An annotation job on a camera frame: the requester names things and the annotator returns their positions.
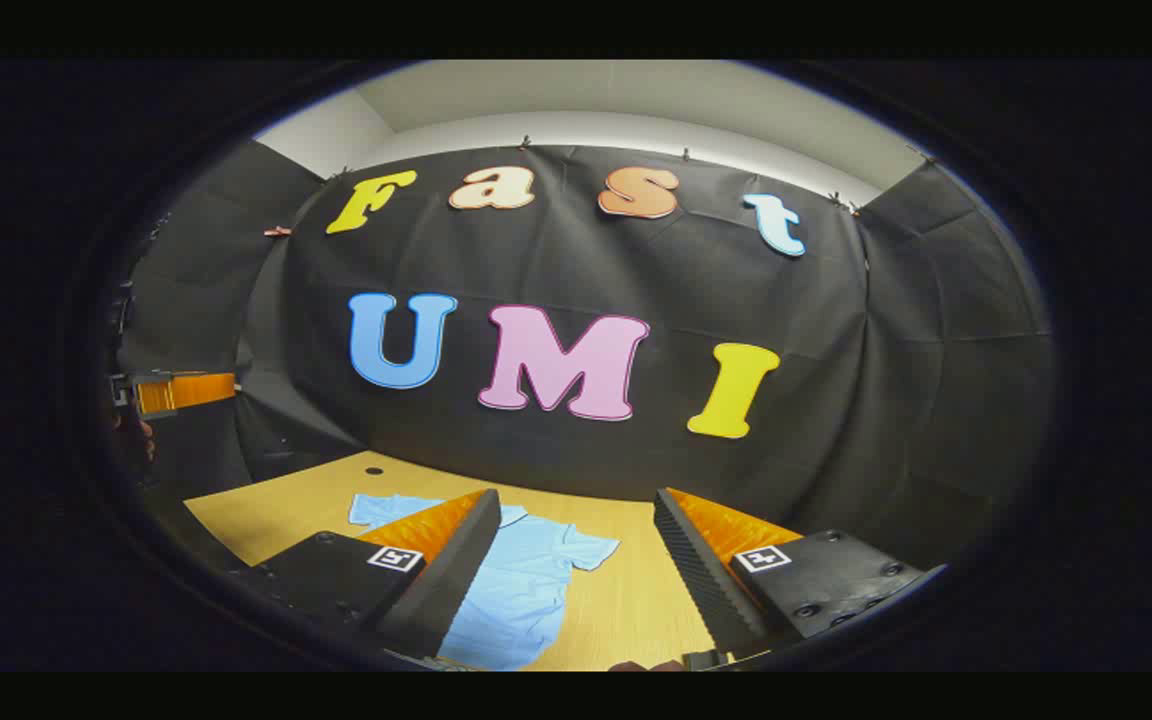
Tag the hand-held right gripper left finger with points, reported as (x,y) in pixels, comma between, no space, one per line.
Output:
(441,590)

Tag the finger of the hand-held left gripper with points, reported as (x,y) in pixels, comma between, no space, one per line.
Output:
(186,391)

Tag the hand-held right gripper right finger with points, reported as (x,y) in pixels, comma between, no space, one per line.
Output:
(706,585)

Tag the light blue T-shirt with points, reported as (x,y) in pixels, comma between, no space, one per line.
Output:
(526,590)

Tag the small red clip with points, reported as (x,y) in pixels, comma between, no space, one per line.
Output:
(277,231)

